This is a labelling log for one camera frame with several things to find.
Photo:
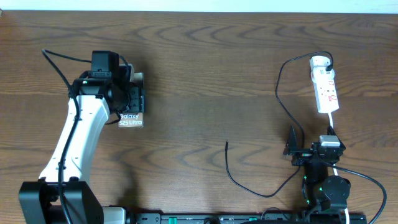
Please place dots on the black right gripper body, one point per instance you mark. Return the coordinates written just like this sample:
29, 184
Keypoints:
301, 158

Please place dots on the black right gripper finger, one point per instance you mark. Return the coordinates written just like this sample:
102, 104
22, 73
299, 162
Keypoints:
291, 146
331, 136

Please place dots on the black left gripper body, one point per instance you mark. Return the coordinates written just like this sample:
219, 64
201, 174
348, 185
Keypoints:
129, 99

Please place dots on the Galaxy S25 Ultra smartphone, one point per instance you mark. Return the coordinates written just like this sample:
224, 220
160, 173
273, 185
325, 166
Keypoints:
130, 120

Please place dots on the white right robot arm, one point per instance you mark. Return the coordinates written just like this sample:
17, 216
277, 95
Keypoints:
324, 192

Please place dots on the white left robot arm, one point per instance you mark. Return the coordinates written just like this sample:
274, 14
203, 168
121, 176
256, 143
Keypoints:
62, 193

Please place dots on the white USB charger adapter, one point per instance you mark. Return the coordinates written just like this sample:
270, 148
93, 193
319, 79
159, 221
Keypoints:
320, 63

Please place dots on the white surge protector power strip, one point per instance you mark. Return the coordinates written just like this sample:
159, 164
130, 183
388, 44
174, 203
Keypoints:
325, 90

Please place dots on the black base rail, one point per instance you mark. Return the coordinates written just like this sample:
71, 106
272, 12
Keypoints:
269, 217

